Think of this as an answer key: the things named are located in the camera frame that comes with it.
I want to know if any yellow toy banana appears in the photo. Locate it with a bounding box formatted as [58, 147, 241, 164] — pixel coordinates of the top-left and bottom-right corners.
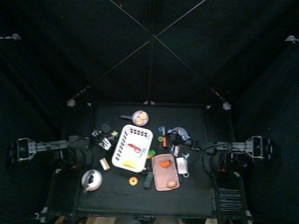
[122, 160, 138, 170]

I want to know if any yellow white block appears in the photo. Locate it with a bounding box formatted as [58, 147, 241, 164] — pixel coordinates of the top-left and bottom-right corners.
[98, 157, 111, 172]

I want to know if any white plastic basket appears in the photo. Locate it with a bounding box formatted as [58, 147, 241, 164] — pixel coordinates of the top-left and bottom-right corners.
[111, 124, 155, 173]

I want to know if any red toy piece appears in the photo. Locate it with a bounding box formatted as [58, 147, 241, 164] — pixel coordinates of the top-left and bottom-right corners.
[127, 143, 143, 153]

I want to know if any red toy tomato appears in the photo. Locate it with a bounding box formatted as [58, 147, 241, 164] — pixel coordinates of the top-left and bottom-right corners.
[159, 159, 174, 169]

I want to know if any pink pan with eggs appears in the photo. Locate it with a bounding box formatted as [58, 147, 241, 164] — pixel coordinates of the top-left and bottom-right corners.
[119, 109, 150, 127]

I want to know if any white rectangular toy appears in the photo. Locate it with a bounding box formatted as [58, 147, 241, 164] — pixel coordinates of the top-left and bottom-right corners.
[175, 157, 191, 179]

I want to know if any white printed label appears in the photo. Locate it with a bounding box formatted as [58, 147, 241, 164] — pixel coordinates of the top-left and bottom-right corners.
[217, 187, 243, 213]

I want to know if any pink cutting board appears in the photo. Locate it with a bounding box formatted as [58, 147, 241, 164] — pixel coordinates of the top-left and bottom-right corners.
[151, 153, 182, 192]

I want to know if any dark rectangular block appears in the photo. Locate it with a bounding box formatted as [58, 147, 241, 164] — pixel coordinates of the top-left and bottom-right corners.
[143, 171, 155, 189]

